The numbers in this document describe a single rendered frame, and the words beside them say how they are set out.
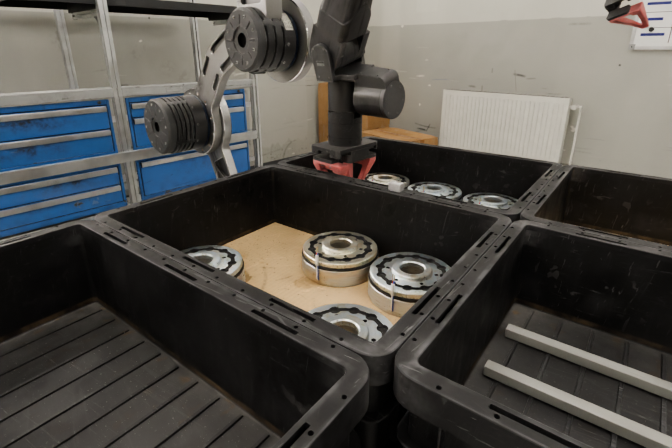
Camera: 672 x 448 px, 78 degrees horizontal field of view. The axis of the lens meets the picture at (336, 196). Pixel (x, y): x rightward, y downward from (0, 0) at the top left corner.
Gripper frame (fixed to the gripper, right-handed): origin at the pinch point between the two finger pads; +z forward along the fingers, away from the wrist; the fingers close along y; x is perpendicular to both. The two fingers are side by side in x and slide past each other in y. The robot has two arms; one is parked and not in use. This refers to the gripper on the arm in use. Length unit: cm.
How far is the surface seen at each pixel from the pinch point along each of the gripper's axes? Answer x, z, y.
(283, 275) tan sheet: -8.7, 3.8, -21.3
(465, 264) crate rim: -32.5, -6.4, -19.1
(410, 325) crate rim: -33.9, -6.6, -29.9
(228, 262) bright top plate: -5.4, 0.7, -27.3
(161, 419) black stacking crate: -19.0, 3.6, -42.6
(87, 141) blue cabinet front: 177, 20, 8
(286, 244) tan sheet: -1.8, 4.0, -15.1
